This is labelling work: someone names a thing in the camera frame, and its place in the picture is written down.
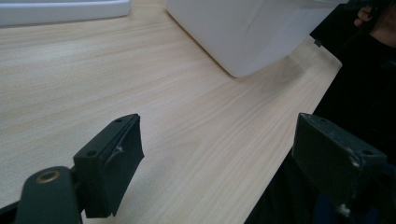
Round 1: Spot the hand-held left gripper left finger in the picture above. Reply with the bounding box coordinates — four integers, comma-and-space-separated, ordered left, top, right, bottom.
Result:
73, 113, 146, 219

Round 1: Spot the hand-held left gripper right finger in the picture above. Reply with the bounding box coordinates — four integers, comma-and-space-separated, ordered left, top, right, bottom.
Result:
291, 112, 389, 216

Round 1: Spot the white plastic bin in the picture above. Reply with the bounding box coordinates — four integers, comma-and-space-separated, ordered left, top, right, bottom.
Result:
165, 0, 349, 78

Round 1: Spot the white tray edge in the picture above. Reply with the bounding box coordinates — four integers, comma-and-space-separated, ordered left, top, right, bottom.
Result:
0, 0, 132, 28

